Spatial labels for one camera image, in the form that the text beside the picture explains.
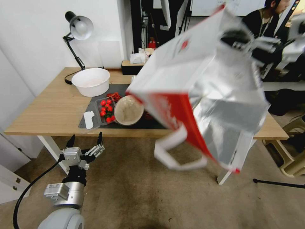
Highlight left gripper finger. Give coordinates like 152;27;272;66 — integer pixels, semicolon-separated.
83;131;106;165
61;134;76;156

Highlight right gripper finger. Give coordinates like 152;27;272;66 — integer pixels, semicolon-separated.
220;29;254;53
252;36;282;54

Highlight red white food delivery bag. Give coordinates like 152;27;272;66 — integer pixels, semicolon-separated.
125;3;271;175

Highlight person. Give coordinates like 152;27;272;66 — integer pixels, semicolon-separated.
241;0;305;116

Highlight white plastic lid piece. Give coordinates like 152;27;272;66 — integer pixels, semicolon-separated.
83;110;96;130

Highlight white desk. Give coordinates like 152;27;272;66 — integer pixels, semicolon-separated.
261;81;305;92

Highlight whiteboard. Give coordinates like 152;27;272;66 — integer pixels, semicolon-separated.
190;0;268;17

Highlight clear clamshell of cherry tomatoes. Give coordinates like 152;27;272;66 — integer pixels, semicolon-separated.
80;98;118;135

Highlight wooden table white legs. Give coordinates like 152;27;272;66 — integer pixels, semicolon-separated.
4;67;290;185

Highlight brown paper bowl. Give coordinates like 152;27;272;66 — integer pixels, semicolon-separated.
113;95;145;126

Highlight red chili peppers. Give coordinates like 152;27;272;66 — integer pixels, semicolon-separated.
106;91;123;101

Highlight black table mat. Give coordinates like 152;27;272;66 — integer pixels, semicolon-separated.
78;82;170;130

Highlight white plastic basin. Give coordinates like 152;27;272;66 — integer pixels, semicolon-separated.
71;67;111;97

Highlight white cabinet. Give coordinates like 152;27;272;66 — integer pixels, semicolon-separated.
0;132;44;205

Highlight black tissue box wooden lid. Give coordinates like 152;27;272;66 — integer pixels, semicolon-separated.
121;60;146;76

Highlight white tissue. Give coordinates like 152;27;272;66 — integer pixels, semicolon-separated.
129;52;146;65

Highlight beige plastic stool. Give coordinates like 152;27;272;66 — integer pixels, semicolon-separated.
261;114;305;177

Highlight black desk lamp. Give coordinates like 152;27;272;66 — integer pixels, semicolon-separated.
62;11;94;85

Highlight black stand leg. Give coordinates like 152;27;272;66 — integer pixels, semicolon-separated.
253;178;305;187

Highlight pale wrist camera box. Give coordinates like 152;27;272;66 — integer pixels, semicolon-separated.
62;147;82;166

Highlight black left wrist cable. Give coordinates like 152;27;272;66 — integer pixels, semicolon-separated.
13;159;63;229

